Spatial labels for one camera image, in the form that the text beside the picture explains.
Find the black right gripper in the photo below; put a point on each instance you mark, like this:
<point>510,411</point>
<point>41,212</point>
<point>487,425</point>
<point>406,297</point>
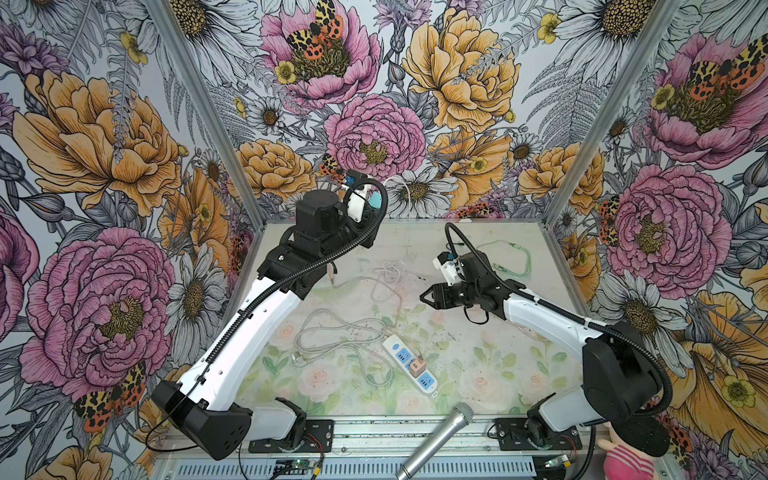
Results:
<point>440,295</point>

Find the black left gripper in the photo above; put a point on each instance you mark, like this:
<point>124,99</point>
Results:
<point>368,239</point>

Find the teal charger with white cable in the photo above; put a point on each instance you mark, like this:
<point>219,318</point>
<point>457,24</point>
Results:
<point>375,200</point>

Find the pink brown USB charger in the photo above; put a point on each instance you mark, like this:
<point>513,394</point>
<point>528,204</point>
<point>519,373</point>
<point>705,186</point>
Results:
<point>417,367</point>

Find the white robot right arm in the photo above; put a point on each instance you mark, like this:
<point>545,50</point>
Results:
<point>619,375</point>

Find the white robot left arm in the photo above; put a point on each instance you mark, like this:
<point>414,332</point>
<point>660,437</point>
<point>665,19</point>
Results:
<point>201,404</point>

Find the white blue power strip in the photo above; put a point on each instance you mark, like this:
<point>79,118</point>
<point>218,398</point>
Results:
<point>402,355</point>

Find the silver microphone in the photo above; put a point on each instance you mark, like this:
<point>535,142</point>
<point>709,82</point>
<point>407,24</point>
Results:
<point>459,417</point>

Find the green circuit board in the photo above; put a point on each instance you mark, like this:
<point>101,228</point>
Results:
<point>293,467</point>

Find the pink doll with black hat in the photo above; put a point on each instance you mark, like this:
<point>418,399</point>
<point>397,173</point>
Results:
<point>633,447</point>

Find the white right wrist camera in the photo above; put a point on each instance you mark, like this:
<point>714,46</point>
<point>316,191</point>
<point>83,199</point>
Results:
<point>449,266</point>

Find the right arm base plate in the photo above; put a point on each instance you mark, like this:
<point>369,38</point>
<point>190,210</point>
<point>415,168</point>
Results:
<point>527,434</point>

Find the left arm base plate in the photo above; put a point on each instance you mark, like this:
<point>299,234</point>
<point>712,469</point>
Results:
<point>316,437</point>

